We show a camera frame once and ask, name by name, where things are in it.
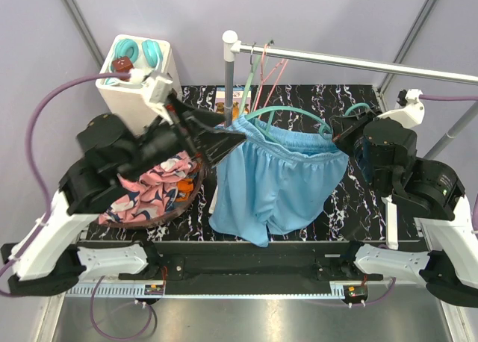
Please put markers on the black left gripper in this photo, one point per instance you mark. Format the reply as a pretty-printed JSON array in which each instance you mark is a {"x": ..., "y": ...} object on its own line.
[{"x": 215, "y": 144}]

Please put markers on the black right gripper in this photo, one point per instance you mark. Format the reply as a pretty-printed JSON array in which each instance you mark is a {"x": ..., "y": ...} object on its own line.
[{"x": 343, "y": 128}]

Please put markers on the teal plastic hanger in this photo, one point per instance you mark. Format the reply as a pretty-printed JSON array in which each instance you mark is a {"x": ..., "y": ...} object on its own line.
[{"x": 270, "y": 121}]

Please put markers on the pink patterned shorts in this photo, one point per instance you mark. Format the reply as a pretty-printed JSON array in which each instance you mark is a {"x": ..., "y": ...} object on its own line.
[{"x": 149, "y": 192}]

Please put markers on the light blue shorts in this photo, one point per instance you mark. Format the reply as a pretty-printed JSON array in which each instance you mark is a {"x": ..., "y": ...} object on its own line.
[{"x": 276, "y": 182}]

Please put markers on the mint green hanger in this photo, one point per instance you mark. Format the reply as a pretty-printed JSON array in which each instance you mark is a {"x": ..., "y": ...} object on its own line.
[{"x": 247, "y": 87}]

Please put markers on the pink wire hanger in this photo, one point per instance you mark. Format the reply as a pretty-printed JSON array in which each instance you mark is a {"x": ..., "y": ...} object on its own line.
[{"x": 265, "y": 77}]

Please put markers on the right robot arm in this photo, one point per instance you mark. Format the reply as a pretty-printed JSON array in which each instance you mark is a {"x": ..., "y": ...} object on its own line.
[{"x": 424, "y": 189}]

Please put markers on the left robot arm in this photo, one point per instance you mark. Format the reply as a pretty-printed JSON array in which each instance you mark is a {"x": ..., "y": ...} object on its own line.
[{"x": 48, "y": 262}]

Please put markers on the dog picture book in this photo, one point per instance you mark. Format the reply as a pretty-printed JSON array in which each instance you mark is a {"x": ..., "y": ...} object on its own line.
[{"x": 220, "y": 98}]

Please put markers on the pink translucent plastic basin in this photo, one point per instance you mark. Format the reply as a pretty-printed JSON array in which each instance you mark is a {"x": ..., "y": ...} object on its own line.
[{"x": 183, "y": 207}]

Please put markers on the white storage box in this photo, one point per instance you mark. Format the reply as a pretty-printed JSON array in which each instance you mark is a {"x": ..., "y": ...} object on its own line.
[{"x": 124, "y": 98}]

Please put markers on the silver clothes rack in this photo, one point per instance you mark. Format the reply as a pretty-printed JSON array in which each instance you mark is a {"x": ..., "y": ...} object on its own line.
[{"x": 233, "y": 46}]

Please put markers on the brown cube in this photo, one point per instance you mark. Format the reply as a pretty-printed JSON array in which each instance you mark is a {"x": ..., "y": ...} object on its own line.
[{"x": 122, "y": 64}]

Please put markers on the teal cat ear headphones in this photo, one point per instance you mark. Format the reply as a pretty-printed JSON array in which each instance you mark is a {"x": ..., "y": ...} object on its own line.
[{"x": 145, "y": 55}]

